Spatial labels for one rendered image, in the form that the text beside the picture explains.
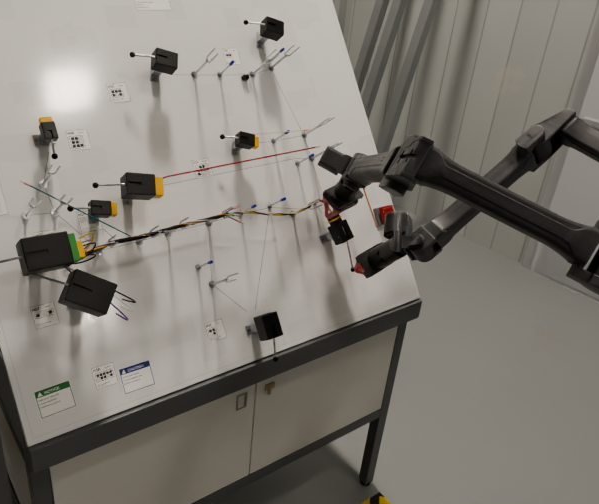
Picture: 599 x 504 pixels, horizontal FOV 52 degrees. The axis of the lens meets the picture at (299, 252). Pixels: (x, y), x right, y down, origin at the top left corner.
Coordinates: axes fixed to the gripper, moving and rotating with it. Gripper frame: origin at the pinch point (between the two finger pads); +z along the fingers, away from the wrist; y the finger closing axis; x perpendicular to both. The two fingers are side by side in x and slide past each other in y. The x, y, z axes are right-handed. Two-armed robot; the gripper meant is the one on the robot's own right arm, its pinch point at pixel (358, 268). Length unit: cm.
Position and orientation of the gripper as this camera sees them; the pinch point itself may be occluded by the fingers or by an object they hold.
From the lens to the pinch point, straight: 172.0
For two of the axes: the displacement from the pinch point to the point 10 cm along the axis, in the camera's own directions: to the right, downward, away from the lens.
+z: -4.5, 3.1, 8.4
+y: -7.4, 3.9, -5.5
